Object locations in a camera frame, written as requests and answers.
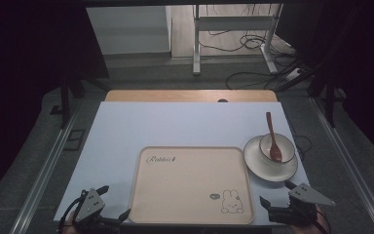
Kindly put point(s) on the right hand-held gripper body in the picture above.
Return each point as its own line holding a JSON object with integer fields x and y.
{"x": 305, "y": 195}

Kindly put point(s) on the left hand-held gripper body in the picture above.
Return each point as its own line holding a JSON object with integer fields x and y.
{"x": 90, "y": 204}

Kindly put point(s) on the person's left hand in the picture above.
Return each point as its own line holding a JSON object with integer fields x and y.
{"x": 69, "y": 226}

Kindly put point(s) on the person's right hand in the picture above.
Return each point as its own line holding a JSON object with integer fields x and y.
{"x": 308, "y": 229}

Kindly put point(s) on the white plate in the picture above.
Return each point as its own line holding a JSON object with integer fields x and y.
{"x": 266, "y": 171}

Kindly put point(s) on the white bowl with dark rim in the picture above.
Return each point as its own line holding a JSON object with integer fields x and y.
{"x": 285, "y": 146}

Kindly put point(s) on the brown wooden spoon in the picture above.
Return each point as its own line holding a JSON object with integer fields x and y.
{"x": 272, "y": 133}

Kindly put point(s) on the dark floor socket plate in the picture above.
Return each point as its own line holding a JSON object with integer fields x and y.
{"x": 74, "y": 139}

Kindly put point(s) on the beige tray with rabbit print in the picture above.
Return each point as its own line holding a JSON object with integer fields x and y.
{"x": 188, "y": 185}

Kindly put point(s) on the white table sheet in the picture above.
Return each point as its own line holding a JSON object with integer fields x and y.
{"x": 162, "y": 123}

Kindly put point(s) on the black metal stand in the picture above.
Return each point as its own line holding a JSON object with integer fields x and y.
{"x": 65, "y": 97}
{"x": 329, "y": 100}

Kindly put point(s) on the white power strip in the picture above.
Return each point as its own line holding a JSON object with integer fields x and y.
{"x": 293, "y": 74}

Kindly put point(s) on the white panel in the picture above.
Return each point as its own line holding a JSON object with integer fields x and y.
{"x": 126, "y": 29}

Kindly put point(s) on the aluminium rail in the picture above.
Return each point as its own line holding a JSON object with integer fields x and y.
{"x": 45, "y": 169}
{"x": 344, "y": 152}

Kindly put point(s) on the white desk frame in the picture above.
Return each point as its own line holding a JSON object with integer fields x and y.
{"x": 233, "y": 23}

